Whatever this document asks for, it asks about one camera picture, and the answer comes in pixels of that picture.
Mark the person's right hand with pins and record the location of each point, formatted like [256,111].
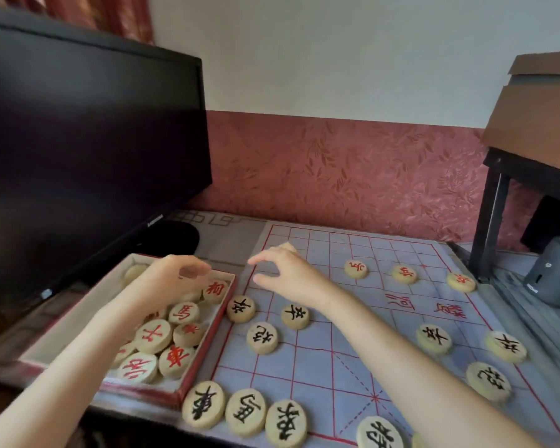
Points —
[298,279]

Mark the person's left hand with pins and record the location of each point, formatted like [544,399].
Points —
[165,279]

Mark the person's right thumb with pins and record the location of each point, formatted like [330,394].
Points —
[268,279]

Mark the person's left fingers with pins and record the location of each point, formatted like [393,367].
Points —
[197,269]

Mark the person's right forearm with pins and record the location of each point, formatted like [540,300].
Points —
[415,373]

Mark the person's left forearm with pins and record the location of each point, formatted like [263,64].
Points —
[70,377]

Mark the black oval monitor stand base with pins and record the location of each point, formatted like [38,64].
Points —
[179,237]

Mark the black-marked wooden chess disc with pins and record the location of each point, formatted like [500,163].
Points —
[241,308]
[245,412]
[380,434]
[295,317]
[204,404]
[286,423]
[434,339]
[489,381]
[262,338]
[506,346]

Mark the grey patterned table cloth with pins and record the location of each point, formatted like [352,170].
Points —
[228,240]

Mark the pile of red-marked chess pieces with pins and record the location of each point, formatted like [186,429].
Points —
[154,336]

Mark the red-marked wooden chess disc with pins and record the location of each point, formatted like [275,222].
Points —
[404,274]
[461,282]
[356,269]

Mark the grey cloth chess board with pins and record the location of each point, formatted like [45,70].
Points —
[350,349]

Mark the red and white cardboard tray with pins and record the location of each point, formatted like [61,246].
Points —
[74,331]

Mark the black flat screen monitor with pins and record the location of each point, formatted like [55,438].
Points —
[84,149]

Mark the black wooden stand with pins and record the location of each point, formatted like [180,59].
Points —
[487,219]

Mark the red patterned curtain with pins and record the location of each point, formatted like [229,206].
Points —
[102,11]

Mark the grey cylindrical speaker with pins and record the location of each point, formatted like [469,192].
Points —
[553,275]

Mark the black box-shaped device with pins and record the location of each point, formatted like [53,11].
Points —
[550,219]

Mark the brown cardboard box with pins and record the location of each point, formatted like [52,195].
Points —
[536,116]

